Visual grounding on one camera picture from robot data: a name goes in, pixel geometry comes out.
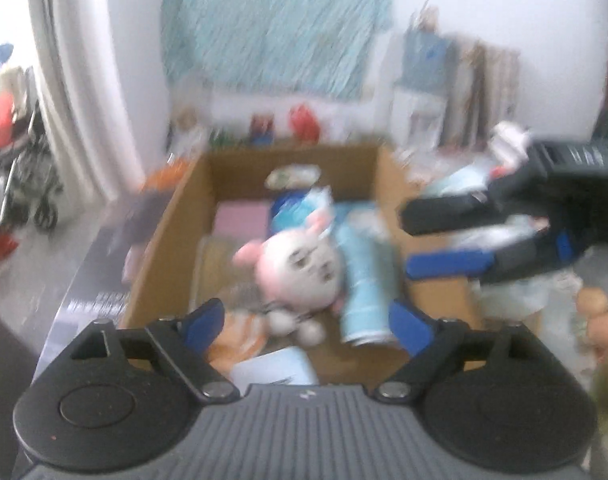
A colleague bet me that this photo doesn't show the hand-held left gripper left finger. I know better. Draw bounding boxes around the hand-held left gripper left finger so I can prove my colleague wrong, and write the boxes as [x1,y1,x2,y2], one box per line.
[70,298,241,405]

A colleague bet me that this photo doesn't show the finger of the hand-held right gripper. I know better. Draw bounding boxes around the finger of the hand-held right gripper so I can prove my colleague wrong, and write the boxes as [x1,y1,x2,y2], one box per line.
[400,194,496,237]
[404,251,496,282]

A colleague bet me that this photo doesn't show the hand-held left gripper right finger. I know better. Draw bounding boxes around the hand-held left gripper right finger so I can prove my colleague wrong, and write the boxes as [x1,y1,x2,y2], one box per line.
[373,299,541,404]

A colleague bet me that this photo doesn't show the orange striped cloth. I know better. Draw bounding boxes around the orange striped cloth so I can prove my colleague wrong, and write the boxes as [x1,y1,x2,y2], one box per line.
[208,309,268,367]

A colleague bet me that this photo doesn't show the light blue striped towel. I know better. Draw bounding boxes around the light blue striped towel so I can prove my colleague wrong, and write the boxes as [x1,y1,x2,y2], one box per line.
[340,224,401,347]

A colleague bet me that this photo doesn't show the light blue tissue pack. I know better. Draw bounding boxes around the light blue tissue pack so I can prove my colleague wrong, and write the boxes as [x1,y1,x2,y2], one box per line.
[230,346,321,387]

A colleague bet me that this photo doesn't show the brown cardboard box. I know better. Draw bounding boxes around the brown cardboard box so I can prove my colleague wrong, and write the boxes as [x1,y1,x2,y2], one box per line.
[120,144,486,387]

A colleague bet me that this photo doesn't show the pink white plush toy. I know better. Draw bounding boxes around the pink white plush toy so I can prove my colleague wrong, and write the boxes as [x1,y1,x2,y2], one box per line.
[233,209,346,347]

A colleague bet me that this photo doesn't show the blue wet wipes pack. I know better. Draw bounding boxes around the blue wet wipes pack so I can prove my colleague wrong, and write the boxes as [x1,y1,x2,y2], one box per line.
[270,186,336,242]

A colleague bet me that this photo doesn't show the person's right hand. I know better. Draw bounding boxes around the person's right hand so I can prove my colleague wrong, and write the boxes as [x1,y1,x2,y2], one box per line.
[574,286,608,377]

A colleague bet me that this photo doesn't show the white water dispenser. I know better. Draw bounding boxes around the white water dispenser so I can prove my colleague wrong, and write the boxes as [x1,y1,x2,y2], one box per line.
[390,81,451,149]

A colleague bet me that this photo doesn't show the pink pack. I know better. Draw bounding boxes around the pink pack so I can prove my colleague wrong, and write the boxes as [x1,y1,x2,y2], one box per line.
[213,201,271,237]

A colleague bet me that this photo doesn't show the black flat box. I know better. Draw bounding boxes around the black flat box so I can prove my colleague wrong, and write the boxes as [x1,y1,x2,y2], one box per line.
[58,189,176,327]

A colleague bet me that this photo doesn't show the checked rolled cloth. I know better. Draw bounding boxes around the checked rolled cloth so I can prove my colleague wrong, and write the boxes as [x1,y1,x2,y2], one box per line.
[448,39,521,149]

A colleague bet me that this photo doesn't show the red toy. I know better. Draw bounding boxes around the red toy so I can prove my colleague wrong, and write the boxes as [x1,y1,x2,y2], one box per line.
[288,104,321,142]

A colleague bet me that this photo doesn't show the grey baby stroller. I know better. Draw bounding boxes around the grey baby stroller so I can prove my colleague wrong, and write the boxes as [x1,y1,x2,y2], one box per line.
[0,66,66,232]

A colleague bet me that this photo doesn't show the teal patterned cloth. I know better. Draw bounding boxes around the teal patterned cloth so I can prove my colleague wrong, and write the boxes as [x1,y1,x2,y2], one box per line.
[160,0,396,102]

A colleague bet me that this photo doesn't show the white curtain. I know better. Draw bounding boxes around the white curtain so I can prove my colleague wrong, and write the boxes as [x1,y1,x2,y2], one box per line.
[25,0,146,202]

